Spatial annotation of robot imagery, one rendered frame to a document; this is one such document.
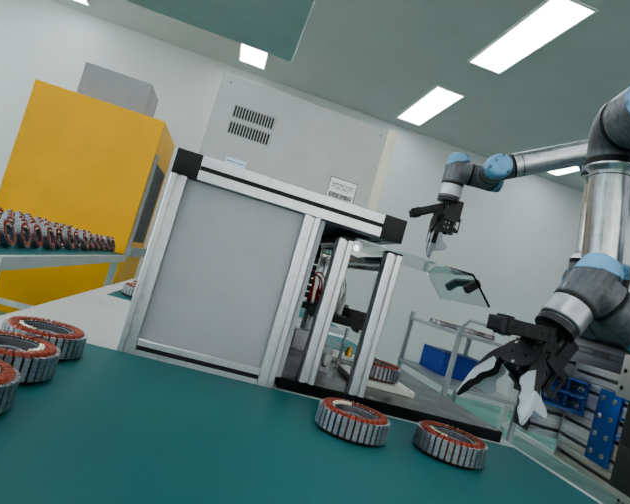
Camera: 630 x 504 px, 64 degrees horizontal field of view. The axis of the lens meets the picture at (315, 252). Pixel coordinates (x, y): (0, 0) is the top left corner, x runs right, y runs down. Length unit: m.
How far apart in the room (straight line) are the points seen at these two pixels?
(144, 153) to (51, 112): 0.82
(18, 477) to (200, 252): 0.54
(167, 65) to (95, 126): 2.27
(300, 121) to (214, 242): 0.34
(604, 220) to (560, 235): 6.91
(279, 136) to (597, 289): 0.66
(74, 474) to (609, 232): 1.00
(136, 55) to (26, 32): 1.25
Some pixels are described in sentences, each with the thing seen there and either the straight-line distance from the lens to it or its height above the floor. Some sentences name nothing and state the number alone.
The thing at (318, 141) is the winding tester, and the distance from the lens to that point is 1.09.
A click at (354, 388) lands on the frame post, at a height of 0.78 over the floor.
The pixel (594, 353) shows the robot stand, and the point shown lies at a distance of 1.67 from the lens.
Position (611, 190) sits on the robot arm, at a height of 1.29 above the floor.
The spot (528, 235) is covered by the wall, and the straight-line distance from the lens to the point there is 7.77.
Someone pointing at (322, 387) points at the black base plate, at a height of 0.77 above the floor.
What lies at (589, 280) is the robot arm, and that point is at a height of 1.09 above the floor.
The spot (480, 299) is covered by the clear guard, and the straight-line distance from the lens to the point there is 1.15.
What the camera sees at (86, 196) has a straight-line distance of 4.76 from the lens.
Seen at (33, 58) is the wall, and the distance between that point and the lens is 7.18.
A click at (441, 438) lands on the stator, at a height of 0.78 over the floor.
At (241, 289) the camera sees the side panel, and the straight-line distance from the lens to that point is 0.92.
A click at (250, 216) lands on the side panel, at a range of 0.92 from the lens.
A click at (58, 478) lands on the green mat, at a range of 0.48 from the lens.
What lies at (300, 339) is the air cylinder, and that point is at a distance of 1.36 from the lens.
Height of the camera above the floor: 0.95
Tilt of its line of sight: 3 degrees up
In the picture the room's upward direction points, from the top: 16 degrees clockwise
